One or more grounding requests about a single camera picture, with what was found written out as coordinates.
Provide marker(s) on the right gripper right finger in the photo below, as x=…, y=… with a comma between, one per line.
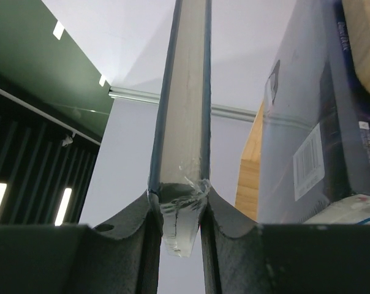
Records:
x=242, y=256

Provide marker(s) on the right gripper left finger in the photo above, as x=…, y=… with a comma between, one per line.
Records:
x=120, y=255

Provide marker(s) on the navy blue crest book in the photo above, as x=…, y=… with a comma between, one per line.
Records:
x=179, y=175

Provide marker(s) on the dark purple galaxy book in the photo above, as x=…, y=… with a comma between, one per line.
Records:
x=304, y=137

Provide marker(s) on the wooden two-tier shelf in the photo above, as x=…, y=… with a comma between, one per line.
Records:
x=249, y=171

